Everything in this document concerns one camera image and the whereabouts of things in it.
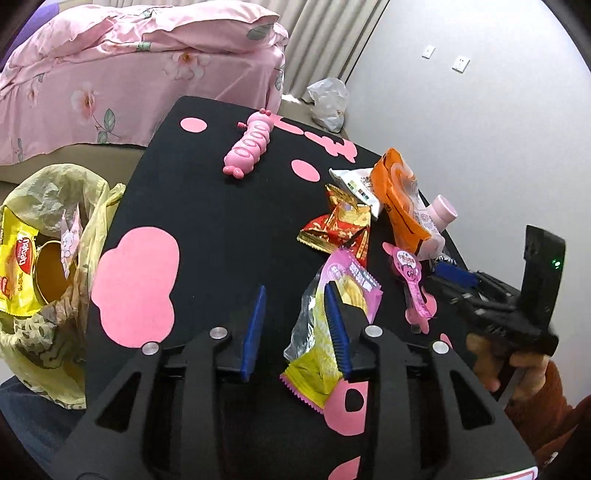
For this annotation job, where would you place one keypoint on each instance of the white wall switch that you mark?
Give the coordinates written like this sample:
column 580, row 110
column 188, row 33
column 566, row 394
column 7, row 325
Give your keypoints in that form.
column 429, row 51

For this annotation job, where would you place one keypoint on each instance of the orange snack packet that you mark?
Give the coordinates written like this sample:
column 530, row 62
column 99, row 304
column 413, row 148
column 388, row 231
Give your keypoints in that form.
column 398, row 194

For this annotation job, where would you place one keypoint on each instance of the black tablecloth with pink shapes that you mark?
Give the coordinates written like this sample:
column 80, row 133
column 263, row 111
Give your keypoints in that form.
column 207, row 221

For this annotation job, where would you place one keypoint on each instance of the white plastic bag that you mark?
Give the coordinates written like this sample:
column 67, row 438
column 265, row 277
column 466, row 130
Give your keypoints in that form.
column 328, row 104

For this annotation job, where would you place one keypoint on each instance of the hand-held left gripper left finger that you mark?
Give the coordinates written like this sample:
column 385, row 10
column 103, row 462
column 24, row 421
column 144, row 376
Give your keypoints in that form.
column 254, row 332

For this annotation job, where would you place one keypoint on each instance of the red gold snack packet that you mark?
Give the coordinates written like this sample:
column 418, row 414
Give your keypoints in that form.
column 337, row 227

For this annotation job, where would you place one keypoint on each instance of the pink packet with round label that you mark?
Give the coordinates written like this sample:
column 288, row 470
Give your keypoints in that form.
column 411, row 277

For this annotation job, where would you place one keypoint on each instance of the white wall socket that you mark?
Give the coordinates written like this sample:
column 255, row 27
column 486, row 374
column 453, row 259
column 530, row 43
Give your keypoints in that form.
column 460, row 64

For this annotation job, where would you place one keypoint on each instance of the person's leg in jeans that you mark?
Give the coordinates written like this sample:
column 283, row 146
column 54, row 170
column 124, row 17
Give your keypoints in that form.
column 32, row 424

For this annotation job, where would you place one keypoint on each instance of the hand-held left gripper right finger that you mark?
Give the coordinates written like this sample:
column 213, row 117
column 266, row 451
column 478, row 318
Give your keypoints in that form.
column 337, row 332

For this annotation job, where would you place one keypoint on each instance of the bin with yellow bag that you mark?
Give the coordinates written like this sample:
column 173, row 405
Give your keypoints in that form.
column 55, row 350

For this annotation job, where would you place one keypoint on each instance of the pink yellow crisp packet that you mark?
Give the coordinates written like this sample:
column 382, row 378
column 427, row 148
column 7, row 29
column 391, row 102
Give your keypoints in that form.
column 314, row 350

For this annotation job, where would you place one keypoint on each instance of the person's right hand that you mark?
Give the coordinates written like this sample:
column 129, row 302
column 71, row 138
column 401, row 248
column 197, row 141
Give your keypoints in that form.
column 489, row 362

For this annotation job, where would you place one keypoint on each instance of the white printed packet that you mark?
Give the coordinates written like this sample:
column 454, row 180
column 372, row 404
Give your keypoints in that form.
column 355, row 185

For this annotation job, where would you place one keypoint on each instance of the pink floral bed sheet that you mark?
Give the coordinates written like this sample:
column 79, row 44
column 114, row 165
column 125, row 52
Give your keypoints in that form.
column 69, row 106

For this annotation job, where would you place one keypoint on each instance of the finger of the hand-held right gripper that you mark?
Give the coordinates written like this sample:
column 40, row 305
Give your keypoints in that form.
column 455, row 273
column 461, row 304

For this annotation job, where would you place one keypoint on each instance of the beige striped curtain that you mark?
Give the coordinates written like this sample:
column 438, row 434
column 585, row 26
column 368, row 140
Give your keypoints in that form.
column 332, row 41

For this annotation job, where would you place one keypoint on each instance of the person's right forearm brown sleeve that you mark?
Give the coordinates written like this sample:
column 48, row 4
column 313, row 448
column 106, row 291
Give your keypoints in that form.
column 549, row 410

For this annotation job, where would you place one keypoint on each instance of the yellow snack packet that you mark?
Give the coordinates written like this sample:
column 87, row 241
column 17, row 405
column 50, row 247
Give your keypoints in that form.
column 18, row 263

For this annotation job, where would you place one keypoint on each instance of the pink caterpillar toy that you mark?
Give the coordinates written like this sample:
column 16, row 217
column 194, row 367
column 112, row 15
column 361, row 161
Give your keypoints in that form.
column 249, row 147

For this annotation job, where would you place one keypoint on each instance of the pink plastic bottle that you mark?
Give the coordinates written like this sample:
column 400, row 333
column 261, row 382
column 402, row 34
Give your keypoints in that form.
column 439, row 217

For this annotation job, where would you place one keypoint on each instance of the pink floral duvet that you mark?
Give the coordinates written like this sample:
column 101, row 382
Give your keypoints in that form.
column 138, row 32

